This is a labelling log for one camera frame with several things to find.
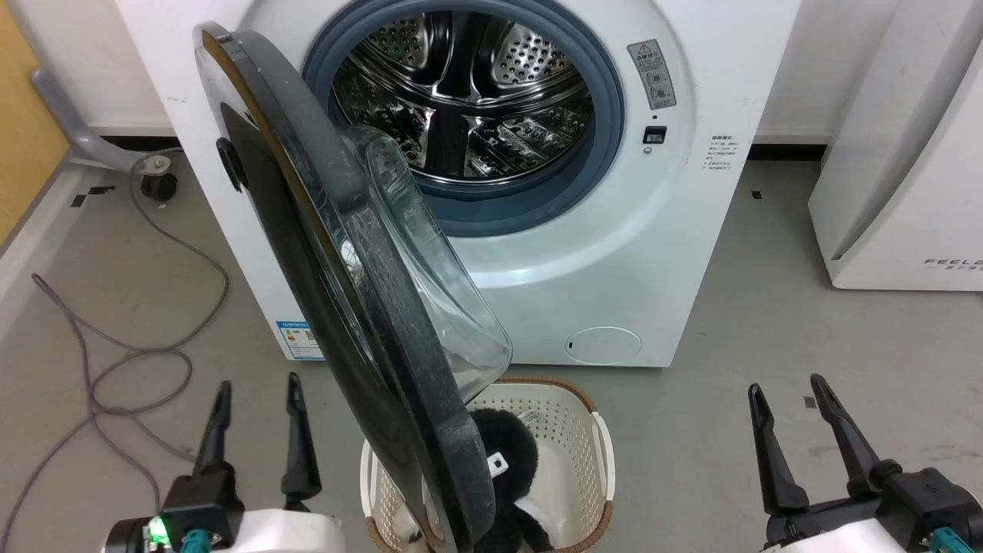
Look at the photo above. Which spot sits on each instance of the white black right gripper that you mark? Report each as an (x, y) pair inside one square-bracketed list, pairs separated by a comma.
[(921, 507)]

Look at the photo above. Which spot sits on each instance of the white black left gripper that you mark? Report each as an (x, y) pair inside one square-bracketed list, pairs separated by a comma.
[(269, 534)]

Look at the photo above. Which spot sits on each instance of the white front-load washing machine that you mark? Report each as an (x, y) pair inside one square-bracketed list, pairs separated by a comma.
[(614, 253)]

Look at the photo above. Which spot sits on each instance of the dark grey round washer door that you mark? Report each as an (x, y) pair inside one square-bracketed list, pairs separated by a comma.
[(307, 153)]

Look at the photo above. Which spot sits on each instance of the black door latch socket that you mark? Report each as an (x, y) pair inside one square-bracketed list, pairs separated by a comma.
[(654, 135)]

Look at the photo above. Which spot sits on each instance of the grey rubber door gasket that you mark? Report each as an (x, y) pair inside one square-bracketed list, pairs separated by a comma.
[(607, 100)]

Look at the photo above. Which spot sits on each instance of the blue white energy label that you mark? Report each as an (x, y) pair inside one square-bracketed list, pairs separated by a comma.
[(299, 342)]

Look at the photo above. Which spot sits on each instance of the white plastic laundry basket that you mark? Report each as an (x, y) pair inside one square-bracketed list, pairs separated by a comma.
[(572, 438)]

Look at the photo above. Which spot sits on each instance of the black white plush toy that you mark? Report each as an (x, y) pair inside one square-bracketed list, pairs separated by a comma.
[(511, 442)]

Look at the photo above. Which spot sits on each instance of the black caster wheel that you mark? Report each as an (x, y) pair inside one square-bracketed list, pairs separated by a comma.
[(160, 187)]

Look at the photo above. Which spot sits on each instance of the white floor-standing appliance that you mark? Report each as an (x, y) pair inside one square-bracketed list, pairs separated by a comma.
[(898, 192)]

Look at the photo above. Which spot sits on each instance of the grey metal stand leg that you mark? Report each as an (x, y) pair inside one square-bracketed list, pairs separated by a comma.
[(81, 138)]

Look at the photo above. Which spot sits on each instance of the tan wooden panel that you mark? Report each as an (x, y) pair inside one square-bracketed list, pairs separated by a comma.
[(27, 123)]

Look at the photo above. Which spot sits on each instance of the stainless steel washer drum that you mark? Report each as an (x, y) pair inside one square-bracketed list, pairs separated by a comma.
[(476, 92)]

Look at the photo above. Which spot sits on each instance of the grey warning sticker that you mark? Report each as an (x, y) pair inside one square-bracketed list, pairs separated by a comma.
[(653, 75)]

